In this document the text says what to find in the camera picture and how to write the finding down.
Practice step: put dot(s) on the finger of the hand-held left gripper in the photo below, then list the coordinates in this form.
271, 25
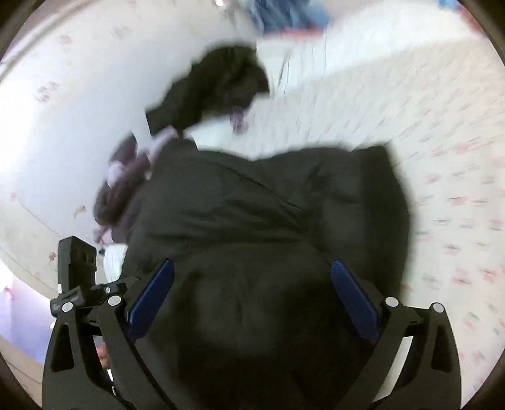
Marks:
118, 286

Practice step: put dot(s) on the floral bed sheet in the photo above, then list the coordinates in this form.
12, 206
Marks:
434, 157

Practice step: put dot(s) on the dark purple garment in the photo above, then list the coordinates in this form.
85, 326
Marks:
122, 185

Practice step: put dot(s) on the white quilted duvet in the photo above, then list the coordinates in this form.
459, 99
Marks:
355, 51

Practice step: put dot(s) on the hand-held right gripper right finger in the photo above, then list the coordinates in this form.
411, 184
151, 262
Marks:
351, 293

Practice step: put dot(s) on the blue patterned curtain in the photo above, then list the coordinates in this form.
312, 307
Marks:
284, 14

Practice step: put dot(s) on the black fleece garment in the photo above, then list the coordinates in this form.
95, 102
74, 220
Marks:
213, 86

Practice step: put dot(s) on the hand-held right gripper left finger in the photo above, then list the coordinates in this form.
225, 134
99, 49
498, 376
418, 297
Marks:
156, 291

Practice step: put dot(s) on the large black padded jacket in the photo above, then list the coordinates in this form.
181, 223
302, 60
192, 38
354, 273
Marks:
256, 244

